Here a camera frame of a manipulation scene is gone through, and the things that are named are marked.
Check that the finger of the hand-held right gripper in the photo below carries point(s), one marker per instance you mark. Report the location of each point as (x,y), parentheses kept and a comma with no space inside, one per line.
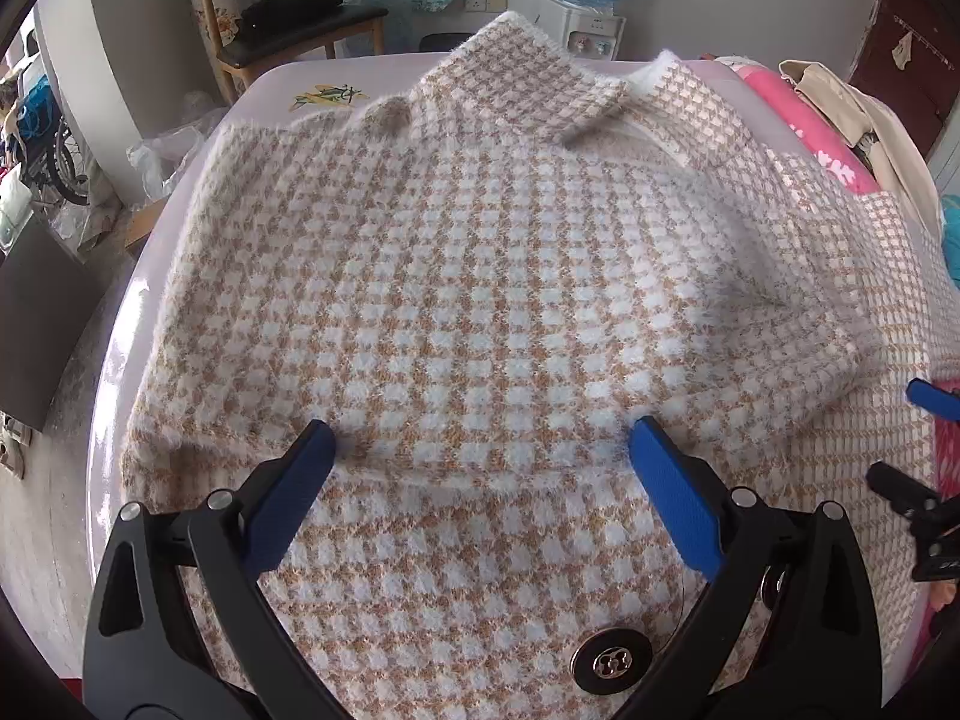
(934,397)
(896,484)

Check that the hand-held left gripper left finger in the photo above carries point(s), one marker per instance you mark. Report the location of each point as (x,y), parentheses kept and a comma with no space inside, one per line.
(294,484)

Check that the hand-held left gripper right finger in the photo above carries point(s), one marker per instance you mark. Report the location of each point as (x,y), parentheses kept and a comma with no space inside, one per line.
(675,495)

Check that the beige white houndstooth coat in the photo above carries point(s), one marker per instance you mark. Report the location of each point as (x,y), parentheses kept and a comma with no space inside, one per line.
(480,315)

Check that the black folded clothes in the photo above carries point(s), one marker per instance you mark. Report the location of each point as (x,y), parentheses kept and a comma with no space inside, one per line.
(292,4)

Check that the light blue cloth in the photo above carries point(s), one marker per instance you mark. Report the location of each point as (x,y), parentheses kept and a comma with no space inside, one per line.
(951,232)

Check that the cardboard box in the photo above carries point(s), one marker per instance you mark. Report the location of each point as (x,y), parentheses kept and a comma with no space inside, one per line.
(146,225)

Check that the dark cabinet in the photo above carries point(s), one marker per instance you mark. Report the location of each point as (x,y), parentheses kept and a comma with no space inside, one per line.
(41,322)

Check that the dark red door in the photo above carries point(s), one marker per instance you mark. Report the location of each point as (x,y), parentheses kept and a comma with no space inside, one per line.
(922,97)

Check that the pink floral blanket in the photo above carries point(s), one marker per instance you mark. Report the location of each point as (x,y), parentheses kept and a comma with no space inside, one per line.
(802,120)

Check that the beige garment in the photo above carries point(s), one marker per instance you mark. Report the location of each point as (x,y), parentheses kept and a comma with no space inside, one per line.
(847,101)

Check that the clear plastic bag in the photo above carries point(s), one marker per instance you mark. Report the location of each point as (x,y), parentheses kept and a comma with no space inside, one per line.
(165,150)

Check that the wheelchair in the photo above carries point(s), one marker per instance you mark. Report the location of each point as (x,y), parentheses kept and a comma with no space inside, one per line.
(45,135)

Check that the wooden chair with black seat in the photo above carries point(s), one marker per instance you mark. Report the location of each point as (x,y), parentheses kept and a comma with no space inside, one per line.
(315,34)

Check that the black stool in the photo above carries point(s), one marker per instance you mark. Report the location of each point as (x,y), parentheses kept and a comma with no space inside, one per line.
(442,41)

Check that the white water dispenser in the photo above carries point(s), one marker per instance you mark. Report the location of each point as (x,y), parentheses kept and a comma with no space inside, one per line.
(589,34)

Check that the cream floral cushion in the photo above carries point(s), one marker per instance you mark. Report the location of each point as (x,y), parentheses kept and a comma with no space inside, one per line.
(216,15)

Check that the white wall socket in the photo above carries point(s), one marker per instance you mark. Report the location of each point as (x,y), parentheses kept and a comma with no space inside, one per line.
(484,1)

